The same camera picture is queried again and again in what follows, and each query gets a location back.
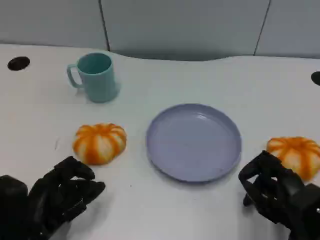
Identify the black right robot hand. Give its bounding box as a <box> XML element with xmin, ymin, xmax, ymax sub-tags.
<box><xmin>238</xmin><ymin>150</ymin><xmax>306</xmax><ymax>232</ymax></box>

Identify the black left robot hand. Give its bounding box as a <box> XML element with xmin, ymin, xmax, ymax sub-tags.
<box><xmin>26</xmin><ymin>156</ymin><xmax>106</xmax><ymax>240</ymax></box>

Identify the orange white toy bread roll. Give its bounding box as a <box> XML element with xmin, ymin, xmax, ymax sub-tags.
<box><xmin>266</xmin><ymin>136</ymin><xmax>320</xmax><ymax>181</ymax></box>
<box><xmin>72</xmin><ymin>122</ymin><xmax>128</xmax><ymax>166</ymax></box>

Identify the lilac plate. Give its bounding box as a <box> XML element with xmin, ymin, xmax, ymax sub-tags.
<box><xmin>145</xmin><ymin>103</ymin><xmax>243</xmax><ymax>183</ymax></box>

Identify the pale green mug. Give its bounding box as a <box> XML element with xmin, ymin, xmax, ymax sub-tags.
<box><xmin>66</xmin><ymin>52</ymin><xmax>120</xmax><ymax>104</ymax></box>

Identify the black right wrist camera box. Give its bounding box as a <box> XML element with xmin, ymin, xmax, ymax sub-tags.
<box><xmin>289</xmin><ymin>183</ymin><xmax>320</xmax><ymax>240</ymax></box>

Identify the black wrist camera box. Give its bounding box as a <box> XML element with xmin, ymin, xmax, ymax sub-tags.
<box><xmin>0</xmin><ymin>174</ymin><xmax>29</xmax><ymax>240</ymax></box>
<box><xmin>289</xmin><ymin>183</ymin><xmax>320</xmax><ymax>240</ymax></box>

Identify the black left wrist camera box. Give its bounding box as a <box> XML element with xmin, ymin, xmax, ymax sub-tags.
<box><xmin>0</xmin><ymin>174</ymin><xmax>29</xmax><ymax>240</ymax></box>

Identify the black table cable grommet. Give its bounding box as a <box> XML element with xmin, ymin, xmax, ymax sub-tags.
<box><xmin>310</xmin><ymin>71</ymin><xmax>320</xmax><ymax>87</ymax></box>
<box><xmin>7</xmin><ymin>56</ymin><xmax>31</xmax><ymax>72</ymax></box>

